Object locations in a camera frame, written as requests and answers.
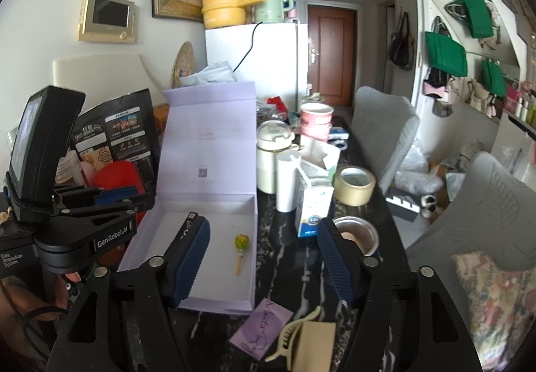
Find green electric kettle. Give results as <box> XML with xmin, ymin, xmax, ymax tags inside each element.
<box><xmin>253</xmin><ymin>0</ymin><xmax>294</xmax><ymax>23</ymax></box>

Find black handbag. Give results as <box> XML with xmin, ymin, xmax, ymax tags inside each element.
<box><xmin>389</xmin><ymin>12</ymin><xmax>415</xmax><ymax>71</ymax></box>

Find beige tote bags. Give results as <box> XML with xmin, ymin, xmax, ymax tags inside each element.
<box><xmin>446</xmin><ymin>76</ymin><xmax>490</xmax><ymax>113</ymax></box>

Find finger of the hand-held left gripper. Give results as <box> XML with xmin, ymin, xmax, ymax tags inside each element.
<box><xmin>36</xmin><ymin>206</ymin><xmax>141</xmax><ymax>274</ymax></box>
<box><xmin>52</xmin><ymin>184</ymin><xmax>157</xmax><ymax>213</ymax></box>

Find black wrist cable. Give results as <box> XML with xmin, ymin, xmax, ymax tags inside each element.
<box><xmin>17</xmin><ymin>305</ymin><xmax>70</xmax><ymax>356</ymax></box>

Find wall intercom panel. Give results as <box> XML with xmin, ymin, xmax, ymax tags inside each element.
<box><xmin>78</xmin><ymin>0</ymin><xmax>137</xmax><ymax>45</ymax></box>

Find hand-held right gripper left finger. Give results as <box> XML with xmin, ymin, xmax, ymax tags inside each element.
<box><xmin>46</xmin><ymin>210</ymin><xmax>212</xmax><ymax>372</ymax></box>

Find yellow cooker pot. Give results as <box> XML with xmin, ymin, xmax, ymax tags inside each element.
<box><xmin>202</xmin><ymin>0</ymin><xmax>269</xmax><ymax>30</ymax></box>

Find white milk carton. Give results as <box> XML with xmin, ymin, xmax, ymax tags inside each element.
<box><xmin>295</xmin><ymin>177</ymin><xmax>335</xmax><ymax>239</ymax></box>

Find grey chair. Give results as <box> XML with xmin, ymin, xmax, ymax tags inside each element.
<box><xmin>405</xmin><ymin>152</ymin><xmax>536</xmax><ymax>285</ymax></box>
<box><xmin>351</xmin><ymin>86</ymin><xmax>420</xmax><ymax>192</ymax></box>

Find woven straw fan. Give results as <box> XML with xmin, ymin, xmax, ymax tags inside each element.
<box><xmin>171</xmin><ymin>41</ymin><xmax>195</xmax><ymax>90</ymax></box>

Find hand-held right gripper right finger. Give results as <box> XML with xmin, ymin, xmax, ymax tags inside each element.
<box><xmin>316</xmin><ymin>217</ymin><xmax>482</xmax><ymax>372</ymax></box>

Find white cylinder tumbler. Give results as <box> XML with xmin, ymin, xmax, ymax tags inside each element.
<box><xmin>275</xmin><ymin>149</ymin><xmax>303</xmax><ymax>213</ymax></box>

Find brown door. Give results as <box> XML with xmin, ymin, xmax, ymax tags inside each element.
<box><xmin>308</xmin><ymin>3</ymin><xmax>358</xmax><ymax>107</ymax></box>

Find beige hair claw clip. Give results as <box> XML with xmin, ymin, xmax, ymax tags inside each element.
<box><xmin>265</xmin><ymin>306</ymin><xmax>322</xmax><ymax>362</ymax></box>

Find open white paper carton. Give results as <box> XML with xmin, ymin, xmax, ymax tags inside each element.
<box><xmin>300</xmin><ymin>141</ymin><xmax>341</xmax><ymax>188</ymax></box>

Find pink paper cup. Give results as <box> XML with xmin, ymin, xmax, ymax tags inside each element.
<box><xmin>299</xmin><ymin>103</ymin><xmax>334</xmax><ymax>142</ymax></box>

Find row of shelf bottles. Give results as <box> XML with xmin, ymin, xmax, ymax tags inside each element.
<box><xmin>505</xmin><ymin>81</ymin><xmax>536</xmax><ymax>125</ymax></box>

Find black floor box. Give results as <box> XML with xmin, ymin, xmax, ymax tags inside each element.
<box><xmin>385</xmin><ymin>185</ymin><xmax>421</xmax><ymax>222</ymax></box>

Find purple card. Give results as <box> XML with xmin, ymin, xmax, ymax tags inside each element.
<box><xmin>229</xmin><ymin>297</ymin><xmax>294</xmax><ymax>353</ymax></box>

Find gold rectangular box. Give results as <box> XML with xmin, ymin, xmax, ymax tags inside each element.
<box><xmin>289</xmin><ymin>321</ymin><xmax>337</xmax><ymax>372</ymax></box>

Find floral cushion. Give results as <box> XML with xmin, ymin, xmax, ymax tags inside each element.
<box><xmin>451</xmin><ymin>251</ymin><xmax>536</xmax><ymax>370</ymax></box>

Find black oatmeal bag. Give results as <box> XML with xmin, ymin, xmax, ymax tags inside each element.
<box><xmin>69</xmin><ymin>88</ymin><xmax>162</xmax><ymax>188</ymax></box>

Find red canister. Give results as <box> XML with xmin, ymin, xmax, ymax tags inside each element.
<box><xmin>93</xmin><ymin>160</ymin><xmax>147</xmax><ymax>197</ymax></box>

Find metal cup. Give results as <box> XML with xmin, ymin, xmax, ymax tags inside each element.
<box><xmin>331</xmin><ymin>216</ymin><xmax>380</xmax><ymax>257</ymax></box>

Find black power cable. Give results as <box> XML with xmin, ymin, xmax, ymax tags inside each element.
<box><xmin>232</xmin><ymin>22</ymin><xmax>262</xmax><ymax>73</ymax></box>

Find beige tape roll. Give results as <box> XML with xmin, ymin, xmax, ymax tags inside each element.
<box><xmin>334</xmin><ymin>166</ymin><xmax>377</xmax><ymax>207</ymax></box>

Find pink bow bag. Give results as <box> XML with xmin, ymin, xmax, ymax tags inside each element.
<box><xmin>423</xmin><ymin>79</ymin><xmax>447</xmax><ymax>98</ymax></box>

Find white fridge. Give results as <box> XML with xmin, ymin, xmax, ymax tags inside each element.
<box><xmin>204</xmin><ymin>22</ymin><xmax>311</xmax><ymax>113</ymax></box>

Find grey cloth pile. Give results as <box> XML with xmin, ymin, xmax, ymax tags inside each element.
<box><xmin>454</xmin><ymin>139</ymin><xmax>486</xmax><ymax>165</ymax></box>

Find yellow lollipop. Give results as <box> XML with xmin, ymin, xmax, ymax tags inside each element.
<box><xmin>232</xmin><ymin>234</ymin><xmax>249</xmax><ymax>275</ymax></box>

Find pink plastic bottle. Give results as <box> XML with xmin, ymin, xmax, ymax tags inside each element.
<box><xmin>81</xmin><ymin>160</ymin><xmax>100</xmax><ymax>188</ymax></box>

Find white gift box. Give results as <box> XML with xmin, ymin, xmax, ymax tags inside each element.
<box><xmin>117</xmin><ymin>81</ymin><xmax>258</xmax><ymax>314</ymax></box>

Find white plastic package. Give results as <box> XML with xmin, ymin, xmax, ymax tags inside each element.
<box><xmin>180</xmin><ymin>62</ymin><xmax>237</xmax><ymax>88</ymax></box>

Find white slippers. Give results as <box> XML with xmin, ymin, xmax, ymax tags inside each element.
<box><xmin>421</xmin><ymin>194</ymin><xmax>438</xmax><ymax>218</ymax></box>

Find green tote bag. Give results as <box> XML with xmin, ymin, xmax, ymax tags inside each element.
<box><xmin>425</xmin><ymin>31</ymin><xmax>468</xmax><ymax>77</ymax></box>
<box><xmin>481</xmin><ymin>60</ymin><xmax>507</xmax><ymax>98</ymax></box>
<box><xmin>458</xmin><ymin>0</ymin><xmax>495</xmax><ymax>39</ymax></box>

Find red packet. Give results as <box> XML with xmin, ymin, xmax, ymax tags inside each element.
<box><xmin>268</xmin><ymin>96</ymin><xmax>289</xmax><ymax>115</ymax></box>

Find white plastic bags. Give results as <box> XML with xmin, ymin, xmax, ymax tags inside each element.
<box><xmin>396</xmin><ymin>141</ymin><xmax>445</xmax><ymax>192</ymax></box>

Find person's left hand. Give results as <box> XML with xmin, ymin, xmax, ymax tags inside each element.
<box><xmin>0</xmin><ymin>270</ymin><xmax>82</xmax><ymax>356</ymax></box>

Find clear plastic jar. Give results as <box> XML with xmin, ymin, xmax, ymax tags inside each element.
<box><xmin>54</xmin><ymin>150</ymin><xmax>86</xmax><ymax>186</ymax></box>

